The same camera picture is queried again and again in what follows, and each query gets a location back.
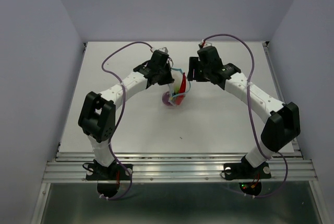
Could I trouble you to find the clear zip top bag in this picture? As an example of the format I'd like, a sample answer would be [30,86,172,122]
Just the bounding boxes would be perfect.
[162,68,191,107]

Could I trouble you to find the purple red onion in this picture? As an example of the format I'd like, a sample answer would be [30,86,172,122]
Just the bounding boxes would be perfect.
[162,91,174,107]

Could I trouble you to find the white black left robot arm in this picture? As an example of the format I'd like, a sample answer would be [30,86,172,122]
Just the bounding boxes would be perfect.
[78,48,174,179]

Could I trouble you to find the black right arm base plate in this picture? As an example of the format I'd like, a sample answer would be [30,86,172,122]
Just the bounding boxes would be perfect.
[220,162,271,181]

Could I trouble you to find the aluminium front frame rails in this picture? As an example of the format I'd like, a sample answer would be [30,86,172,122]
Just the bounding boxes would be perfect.
[43,152,319,183]

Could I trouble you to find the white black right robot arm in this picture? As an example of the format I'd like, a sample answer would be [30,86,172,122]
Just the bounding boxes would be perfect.
[188,46,301,177]

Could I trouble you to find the red chili pepper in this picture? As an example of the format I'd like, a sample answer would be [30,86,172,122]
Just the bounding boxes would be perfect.
[174,73,187,105]

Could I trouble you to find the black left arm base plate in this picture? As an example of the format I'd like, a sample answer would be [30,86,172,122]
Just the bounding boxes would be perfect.
[82,162,130,181]

